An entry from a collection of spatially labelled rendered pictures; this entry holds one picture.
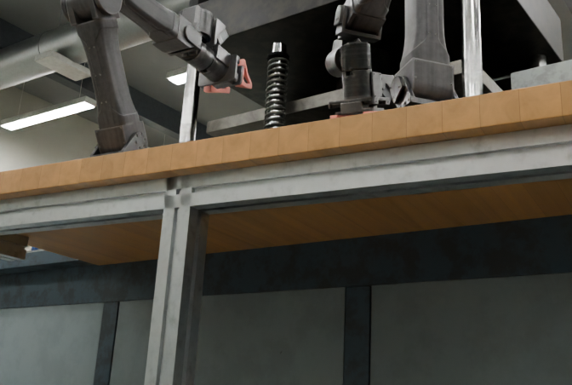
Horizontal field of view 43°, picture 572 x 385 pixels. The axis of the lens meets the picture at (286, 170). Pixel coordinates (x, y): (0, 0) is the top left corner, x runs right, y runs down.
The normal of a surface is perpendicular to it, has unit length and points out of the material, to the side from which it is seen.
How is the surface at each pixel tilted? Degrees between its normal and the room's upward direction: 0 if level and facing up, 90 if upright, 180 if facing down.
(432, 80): 90
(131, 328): 90
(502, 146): 90
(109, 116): 119
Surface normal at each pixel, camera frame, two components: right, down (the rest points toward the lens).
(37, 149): 0.83, -0.14
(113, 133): -0.45, 0.20
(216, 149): -0.48, -0.30
